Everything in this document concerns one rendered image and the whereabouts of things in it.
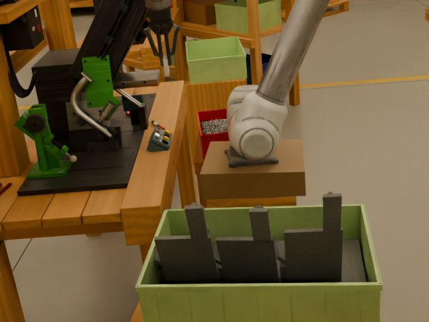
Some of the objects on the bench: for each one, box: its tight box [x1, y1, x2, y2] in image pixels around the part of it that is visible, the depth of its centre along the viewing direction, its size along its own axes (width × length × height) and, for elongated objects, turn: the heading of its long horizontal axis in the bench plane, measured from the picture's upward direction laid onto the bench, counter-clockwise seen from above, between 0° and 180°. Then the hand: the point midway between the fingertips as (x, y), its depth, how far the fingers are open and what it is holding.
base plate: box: [17, 93, 156, 196], centre depth 283 cm, size 42×110×2 cm, turn 11°
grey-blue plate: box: [121, 94, 144, 125], centre depth 287 cm, size 10×2×14 cm, turn 101°
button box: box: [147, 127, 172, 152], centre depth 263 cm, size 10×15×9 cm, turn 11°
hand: (166, 66), depth 219 cm, fingers closed
